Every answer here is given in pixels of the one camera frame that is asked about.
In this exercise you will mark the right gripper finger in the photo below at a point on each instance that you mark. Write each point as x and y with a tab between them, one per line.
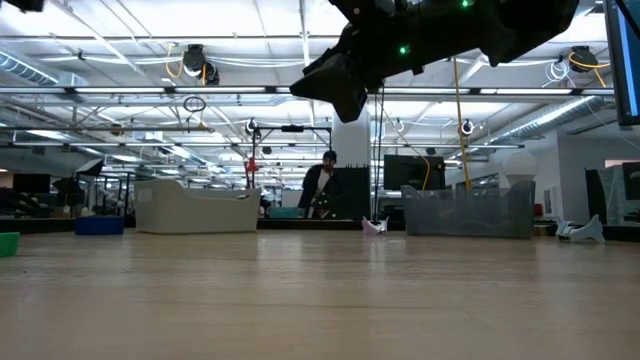
330	80

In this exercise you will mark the white staple remover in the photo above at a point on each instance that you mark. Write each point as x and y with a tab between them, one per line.
580	232

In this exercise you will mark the dark blue tape roll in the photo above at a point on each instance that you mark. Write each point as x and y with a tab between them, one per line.
99	226

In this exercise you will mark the green staple remover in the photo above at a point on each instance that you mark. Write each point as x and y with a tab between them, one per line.
7	245

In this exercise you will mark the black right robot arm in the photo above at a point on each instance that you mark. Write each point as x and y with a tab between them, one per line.
530	25

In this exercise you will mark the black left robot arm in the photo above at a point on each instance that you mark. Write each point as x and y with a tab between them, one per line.
25	5

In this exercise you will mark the black background gantry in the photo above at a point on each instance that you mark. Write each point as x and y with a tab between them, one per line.
292	128

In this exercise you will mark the white column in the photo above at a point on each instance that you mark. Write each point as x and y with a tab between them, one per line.
350	145

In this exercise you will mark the person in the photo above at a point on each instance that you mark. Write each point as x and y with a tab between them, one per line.
320	190

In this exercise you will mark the black panel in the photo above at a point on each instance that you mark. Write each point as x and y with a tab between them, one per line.
357	195

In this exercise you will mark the black background monitor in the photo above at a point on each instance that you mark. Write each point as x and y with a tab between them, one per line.
412	172

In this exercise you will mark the teal box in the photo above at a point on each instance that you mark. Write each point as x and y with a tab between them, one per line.
285	212

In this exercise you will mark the white bulb lamp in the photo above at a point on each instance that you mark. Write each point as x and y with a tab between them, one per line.
520	165

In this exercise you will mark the grey translucent bin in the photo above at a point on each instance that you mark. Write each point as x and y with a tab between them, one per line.
470	215

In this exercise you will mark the white tall bin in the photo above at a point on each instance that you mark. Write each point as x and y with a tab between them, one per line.
195	210

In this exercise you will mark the computer monitor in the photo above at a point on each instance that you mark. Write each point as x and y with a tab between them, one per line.
622	60

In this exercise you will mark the black table frame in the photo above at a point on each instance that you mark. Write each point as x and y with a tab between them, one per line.
310	224

